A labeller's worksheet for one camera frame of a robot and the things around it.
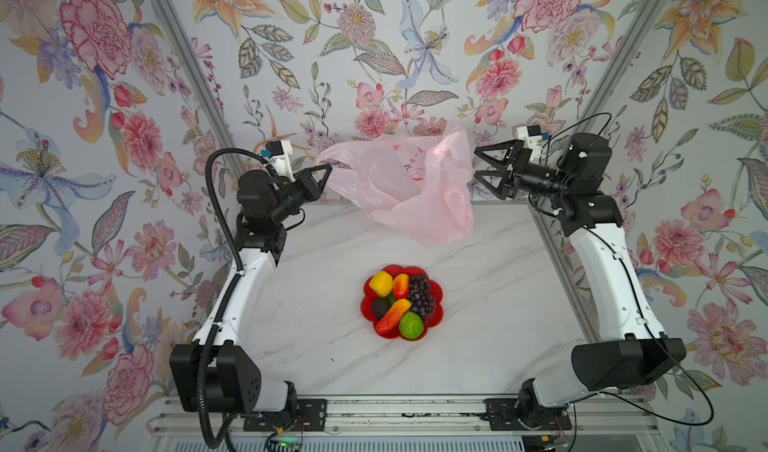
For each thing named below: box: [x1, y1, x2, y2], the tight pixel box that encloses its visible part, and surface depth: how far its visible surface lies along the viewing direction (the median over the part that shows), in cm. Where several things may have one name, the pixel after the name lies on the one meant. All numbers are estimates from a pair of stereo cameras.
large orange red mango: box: [375, 298, 411, 335], surface depth 84 cm
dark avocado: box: [372, 297, 391, 320], surface depth 90 cm
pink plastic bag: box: [316, 126, 475, 245], surface depth 73 cm
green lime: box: [399, 311, 424, 340], surface depth 83 cm
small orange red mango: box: [393, 273, 409, 300], surface depth 90 cm
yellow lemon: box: [369, 270, 393, 297], surface depth 92 cm
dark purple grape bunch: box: [408, 274, 436, 317], surface depth 90 cm
